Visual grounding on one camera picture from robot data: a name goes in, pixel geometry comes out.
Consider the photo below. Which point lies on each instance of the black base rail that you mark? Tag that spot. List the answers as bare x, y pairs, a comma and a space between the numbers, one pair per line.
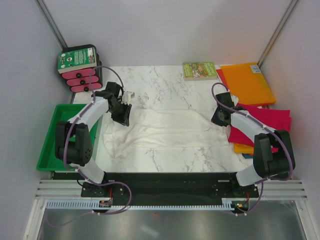
170, 188

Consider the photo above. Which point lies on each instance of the light green book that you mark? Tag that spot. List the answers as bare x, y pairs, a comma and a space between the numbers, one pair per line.
199, 71

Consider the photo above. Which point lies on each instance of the green book on stand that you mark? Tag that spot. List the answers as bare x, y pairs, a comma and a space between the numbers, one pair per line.
77, 60

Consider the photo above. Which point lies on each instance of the left aluminium frame post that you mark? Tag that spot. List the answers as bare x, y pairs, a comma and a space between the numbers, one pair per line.
51, 23

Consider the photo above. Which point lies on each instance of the magenta folded t shirt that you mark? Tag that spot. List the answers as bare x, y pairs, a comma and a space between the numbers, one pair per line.
277, 119

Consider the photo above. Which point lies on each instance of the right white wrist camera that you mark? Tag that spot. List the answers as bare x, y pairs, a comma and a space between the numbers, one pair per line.
235, 99

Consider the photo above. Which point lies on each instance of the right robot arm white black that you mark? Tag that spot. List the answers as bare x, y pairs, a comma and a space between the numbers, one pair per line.
273, 155

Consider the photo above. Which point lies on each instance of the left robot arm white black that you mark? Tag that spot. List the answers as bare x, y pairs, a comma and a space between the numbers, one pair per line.
73, 143

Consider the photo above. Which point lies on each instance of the aluminium frame post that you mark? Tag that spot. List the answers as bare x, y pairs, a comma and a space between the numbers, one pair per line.
51, 23
278, 30

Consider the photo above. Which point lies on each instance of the orange plastic folder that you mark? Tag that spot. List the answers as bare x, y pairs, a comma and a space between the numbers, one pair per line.
247, 85

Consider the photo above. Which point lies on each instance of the white slotted cable duct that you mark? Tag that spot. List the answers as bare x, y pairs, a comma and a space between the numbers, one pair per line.
101, 205

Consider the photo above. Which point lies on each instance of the black pink drawer stand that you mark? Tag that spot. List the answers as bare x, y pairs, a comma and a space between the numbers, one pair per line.
83, 80

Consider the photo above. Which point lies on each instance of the red folder under orange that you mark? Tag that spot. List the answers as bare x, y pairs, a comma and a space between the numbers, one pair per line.
223, 82

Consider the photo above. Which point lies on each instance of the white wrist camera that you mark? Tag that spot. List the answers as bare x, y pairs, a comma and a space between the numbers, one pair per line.
127, 97
235, 99

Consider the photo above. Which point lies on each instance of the right aluminium frame post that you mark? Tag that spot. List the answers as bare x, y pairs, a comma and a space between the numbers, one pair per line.
278, 30

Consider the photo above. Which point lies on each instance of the green plastic tray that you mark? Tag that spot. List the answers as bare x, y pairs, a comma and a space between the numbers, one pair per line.
47, 160

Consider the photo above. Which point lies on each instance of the white t shirt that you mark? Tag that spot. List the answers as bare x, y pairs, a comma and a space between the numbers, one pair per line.
163, 129

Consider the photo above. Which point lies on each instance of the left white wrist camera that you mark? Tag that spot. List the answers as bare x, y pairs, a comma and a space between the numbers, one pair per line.
127, 97

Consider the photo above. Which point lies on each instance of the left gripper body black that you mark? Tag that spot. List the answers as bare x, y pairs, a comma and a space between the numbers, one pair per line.
120, 113

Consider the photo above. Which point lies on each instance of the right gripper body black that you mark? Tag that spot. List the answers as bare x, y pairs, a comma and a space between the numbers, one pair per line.
216, 119

